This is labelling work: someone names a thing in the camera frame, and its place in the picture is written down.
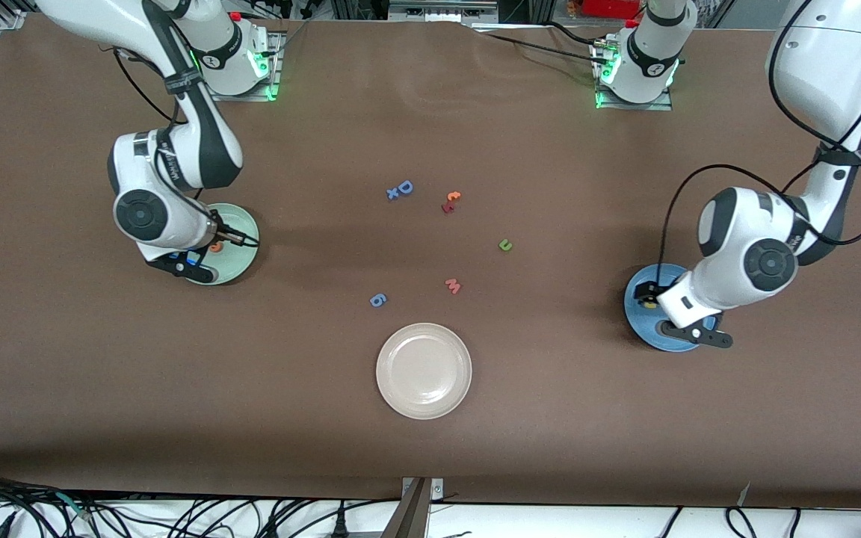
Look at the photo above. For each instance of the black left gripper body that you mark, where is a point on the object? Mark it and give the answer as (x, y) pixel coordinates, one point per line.
(652, 292)

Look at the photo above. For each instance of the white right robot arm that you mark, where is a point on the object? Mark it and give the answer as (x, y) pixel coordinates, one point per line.
(102, 15)

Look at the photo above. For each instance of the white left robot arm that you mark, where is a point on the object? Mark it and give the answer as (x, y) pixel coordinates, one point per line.
(826, 67)

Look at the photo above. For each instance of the light green plate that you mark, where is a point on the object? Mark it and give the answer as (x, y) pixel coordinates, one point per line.
(244, 258)

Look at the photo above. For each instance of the blue plate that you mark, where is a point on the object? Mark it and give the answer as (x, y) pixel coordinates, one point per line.
(636, 321)

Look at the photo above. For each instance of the blue foam letter g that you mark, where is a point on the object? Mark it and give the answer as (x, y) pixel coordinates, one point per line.
(378, 300)

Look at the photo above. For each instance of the blue foam letter D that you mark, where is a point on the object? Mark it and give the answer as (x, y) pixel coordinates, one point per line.
(404, 187)

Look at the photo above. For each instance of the pink foam letter m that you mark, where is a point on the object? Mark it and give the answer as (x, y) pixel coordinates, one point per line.
(453, 286)

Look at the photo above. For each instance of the brown paper table cover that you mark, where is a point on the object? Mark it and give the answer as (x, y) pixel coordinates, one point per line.
(102, 388)

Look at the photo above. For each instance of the beige plate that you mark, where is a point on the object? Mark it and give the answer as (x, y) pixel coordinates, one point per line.
(424, 370)

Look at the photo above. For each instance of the red box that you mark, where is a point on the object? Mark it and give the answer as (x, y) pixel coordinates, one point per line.
(610, 7)

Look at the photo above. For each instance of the silver aluminium corner profile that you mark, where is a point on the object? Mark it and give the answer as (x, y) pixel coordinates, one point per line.
(12, 19)

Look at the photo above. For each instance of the black power plug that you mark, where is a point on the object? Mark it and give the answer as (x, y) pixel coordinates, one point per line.
(339, 527)

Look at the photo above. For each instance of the aluminium profile bar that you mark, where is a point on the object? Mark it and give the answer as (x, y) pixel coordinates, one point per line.
(408, 515)

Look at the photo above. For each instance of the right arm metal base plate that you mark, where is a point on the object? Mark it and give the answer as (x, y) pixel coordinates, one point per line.
(278, 60)

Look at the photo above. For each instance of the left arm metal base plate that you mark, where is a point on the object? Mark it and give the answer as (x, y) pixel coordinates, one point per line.
(636, 106)

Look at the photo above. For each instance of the grey metal enclosure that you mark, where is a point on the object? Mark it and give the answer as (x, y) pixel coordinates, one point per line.
(438, 9)

